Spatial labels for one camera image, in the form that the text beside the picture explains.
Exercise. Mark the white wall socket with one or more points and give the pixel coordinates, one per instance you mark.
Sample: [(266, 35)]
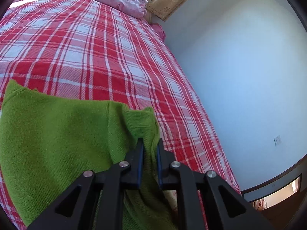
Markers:
[(277, 140)]

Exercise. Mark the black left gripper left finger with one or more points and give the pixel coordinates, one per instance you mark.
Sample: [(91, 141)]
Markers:
[(95, 200)]

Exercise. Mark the pink cloth at bedside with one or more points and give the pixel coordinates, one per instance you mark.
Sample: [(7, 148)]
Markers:
[(159, 30)]

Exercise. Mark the dark wooden door frame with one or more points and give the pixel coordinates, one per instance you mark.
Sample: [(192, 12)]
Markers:
[(281, 197)]

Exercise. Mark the red white plaid bed sheet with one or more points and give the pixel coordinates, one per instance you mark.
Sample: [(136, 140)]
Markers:
[(86, 50)]

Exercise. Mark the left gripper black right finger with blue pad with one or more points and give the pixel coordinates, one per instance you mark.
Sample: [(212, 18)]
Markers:
[(205, 200)]

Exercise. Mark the green orange striped knit sweater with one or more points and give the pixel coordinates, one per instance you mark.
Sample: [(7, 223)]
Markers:
[(47, 142)]

